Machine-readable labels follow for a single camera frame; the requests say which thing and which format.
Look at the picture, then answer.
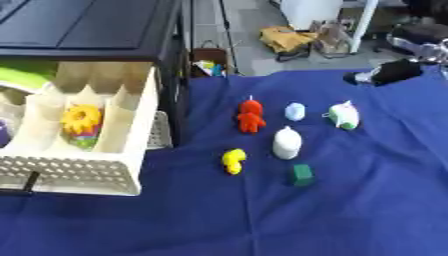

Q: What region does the white post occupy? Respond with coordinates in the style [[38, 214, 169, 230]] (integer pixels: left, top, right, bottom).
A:
[[348, 0, 382, 54]]

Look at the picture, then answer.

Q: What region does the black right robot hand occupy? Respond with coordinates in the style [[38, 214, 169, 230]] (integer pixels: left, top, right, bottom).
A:
[[341, 58, 426, 87]]

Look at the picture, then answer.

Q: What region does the black cabinet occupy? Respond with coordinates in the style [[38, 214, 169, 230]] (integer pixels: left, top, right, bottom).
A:
[[0, 0, 195, 149]]

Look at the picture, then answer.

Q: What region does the brown bag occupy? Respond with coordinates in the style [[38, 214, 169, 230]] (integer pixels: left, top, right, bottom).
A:
[[189, 39, 231, 79]]

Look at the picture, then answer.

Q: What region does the pale compartment drawer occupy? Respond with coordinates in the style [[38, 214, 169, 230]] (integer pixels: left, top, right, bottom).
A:
[[0, 61, 161, 197]]

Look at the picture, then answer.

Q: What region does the red figure toy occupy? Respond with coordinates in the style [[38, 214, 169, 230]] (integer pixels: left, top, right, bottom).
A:
[[234, 95, 268, 134]]

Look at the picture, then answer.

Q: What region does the yellow duck toy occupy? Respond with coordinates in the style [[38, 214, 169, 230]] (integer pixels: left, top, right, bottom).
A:
[[220, 148, 249, 176]]

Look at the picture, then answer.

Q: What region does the green soft item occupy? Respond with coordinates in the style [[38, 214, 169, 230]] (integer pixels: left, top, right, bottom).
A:
[[0, 60, 60, 91]]

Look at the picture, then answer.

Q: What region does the purple item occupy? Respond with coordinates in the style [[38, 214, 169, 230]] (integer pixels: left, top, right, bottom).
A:
[[0, 119, 14, 148]]

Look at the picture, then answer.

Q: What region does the yellow bag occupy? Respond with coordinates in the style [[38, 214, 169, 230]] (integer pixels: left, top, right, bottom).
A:
[[259, 25, 321, 63]]

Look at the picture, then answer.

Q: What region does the yellow gear toy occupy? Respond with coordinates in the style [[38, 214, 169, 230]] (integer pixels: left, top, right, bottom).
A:
[[59, 103, 105, 135]]

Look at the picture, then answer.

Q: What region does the white perforated basket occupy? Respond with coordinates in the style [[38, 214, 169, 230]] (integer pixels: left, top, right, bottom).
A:
[[145, 110, 175, 150]]

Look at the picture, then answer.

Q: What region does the pale blue small toy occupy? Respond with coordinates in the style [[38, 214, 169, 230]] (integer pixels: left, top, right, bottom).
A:
[[283, 102, 308, 122]]

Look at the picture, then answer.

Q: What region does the multicolour toy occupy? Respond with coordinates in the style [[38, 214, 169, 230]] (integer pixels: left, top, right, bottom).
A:
[[64, 125, 105, 150]]

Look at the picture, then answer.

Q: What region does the clear plastic bag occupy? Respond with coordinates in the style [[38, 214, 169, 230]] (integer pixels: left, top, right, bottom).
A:
[[308, 19, 357, 59]]

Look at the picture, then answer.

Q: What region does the white and green toy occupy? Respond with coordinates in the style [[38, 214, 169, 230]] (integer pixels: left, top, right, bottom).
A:
[[320, 100, 363, 131]]

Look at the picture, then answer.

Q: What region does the green block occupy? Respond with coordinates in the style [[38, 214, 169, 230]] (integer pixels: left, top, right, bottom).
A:
[[290, 163, 315, 187]]

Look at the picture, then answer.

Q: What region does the black tripod leg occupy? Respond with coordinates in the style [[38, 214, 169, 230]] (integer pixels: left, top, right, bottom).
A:
[[217, 0, 244, 77]]

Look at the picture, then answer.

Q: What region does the white bottle-shaped toy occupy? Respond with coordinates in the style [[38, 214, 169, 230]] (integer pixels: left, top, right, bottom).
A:
[[271, 125, 305, 161]]

